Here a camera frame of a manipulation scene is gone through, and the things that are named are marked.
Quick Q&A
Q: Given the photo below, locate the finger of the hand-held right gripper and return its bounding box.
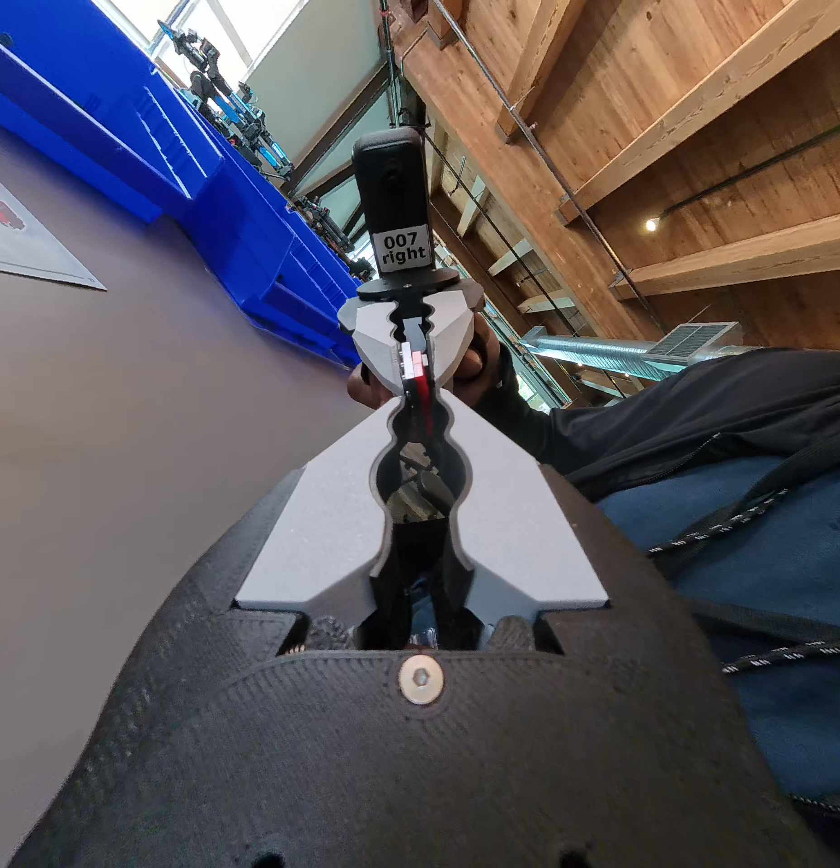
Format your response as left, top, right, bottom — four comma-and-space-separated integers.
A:
351, 305, 403, 397
427, 298, 476, 391

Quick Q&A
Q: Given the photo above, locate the person's right forearm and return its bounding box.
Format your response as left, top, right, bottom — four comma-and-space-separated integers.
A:
477, 347, 840, 506

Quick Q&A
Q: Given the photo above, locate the open instruction booklet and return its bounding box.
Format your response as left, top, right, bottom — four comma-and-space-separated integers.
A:
0, 170, 108, 292

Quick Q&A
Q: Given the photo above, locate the blue sweatshirt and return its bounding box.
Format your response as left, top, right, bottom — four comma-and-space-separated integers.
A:
596, 451, 840, 815

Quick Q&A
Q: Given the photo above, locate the black white drawstring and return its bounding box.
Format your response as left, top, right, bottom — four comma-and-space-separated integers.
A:
721, 634, 840, 675
647, 488, 790, 557

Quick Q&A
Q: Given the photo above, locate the person's right hand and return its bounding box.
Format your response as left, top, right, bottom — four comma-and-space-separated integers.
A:
347, 317, 501, 411

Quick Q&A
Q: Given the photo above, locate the blue plastic storage bin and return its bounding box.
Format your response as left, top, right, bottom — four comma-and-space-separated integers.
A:
0, 0, 224, 225
183, 102, 363, 370

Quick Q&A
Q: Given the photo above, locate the grey desk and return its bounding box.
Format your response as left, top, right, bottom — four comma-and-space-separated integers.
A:
0, 115, 394, 868

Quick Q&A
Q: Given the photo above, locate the silver air duct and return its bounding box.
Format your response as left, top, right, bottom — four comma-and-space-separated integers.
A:
521, 322, 756, 381

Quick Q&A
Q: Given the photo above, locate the red brick plate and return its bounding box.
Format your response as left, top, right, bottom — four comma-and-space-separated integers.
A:
409, 342, 438, 435

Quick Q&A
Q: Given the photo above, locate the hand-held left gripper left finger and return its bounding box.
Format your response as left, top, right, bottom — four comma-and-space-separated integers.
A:
235, 395, 407, 646

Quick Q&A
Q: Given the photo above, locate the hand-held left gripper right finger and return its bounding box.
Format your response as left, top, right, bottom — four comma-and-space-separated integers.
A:
432, 395, 610, 646

